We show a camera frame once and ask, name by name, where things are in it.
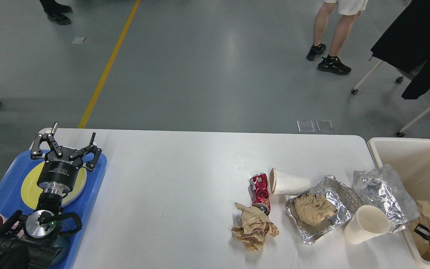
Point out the crumpled brown paper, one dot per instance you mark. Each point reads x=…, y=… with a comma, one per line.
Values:
x=254, y=229

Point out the person in white shorts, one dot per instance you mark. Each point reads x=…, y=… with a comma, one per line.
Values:
x=350, y=11

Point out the walking person's legs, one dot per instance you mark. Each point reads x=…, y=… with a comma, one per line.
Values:
x=56, y=11

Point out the beige plastic bin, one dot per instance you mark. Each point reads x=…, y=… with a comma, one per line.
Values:
x=410, y=157

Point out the crumpled paper ball in foil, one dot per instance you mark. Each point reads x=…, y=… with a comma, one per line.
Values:
x=313, y=209

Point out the yellow plastic plate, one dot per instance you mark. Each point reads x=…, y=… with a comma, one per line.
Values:
x=30, y=191

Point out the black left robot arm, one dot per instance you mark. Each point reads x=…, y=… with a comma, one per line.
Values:
x=28, y=241

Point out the crumpled aluminium foil sheet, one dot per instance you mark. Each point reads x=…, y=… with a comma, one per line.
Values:
x=383, y=189

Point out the white paper cup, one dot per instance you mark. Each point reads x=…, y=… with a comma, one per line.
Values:
x=283, y=183
x=368, y=222

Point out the blue plastic tray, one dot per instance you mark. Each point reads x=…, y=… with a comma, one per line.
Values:
x=10, y=198

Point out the clear plastic piece on floor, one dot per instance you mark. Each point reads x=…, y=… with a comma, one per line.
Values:
x=306, y=126

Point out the crushed red soda can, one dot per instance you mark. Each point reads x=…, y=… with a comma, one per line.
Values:
x=258, y=185

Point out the aluminium foil tray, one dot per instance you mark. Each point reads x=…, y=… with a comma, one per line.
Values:
x=344, y=198

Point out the black jacket on chair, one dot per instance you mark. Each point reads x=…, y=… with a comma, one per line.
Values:
x=406, y=45

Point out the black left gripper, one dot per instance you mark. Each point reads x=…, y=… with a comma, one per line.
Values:
x=59, y=173

